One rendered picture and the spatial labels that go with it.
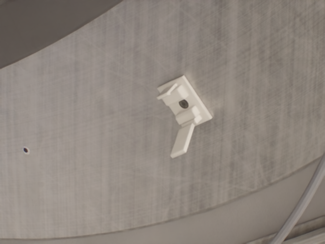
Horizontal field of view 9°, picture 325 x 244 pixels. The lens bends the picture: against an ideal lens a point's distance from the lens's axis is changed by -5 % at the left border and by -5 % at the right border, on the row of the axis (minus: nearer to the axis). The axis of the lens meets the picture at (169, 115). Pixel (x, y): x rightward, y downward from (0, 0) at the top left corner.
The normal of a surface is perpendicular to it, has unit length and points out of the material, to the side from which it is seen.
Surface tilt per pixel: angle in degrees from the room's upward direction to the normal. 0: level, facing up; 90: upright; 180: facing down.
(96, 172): 90
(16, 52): 90
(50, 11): 90
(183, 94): 49
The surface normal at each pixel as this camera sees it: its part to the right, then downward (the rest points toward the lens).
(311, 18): -0.47, 0.50
